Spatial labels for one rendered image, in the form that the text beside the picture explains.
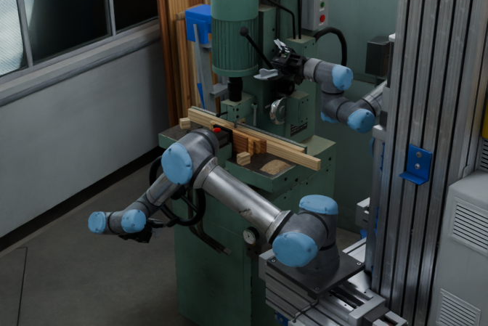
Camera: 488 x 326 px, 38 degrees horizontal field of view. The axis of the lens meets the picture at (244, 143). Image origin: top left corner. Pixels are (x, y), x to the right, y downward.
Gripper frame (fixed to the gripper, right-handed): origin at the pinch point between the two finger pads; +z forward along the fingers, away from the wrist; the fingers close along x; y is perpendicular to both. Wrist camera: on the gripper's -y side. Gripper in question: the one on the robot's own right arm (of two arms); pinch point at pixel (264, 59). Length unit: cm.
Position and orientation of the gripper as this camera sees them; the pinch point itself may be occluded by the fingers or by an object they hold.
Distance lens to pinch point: 252.4
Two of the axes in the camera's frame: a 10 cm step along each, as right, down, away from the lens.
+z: -7.6, -2.8, 5.8
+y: -4.4, -4.3, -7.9
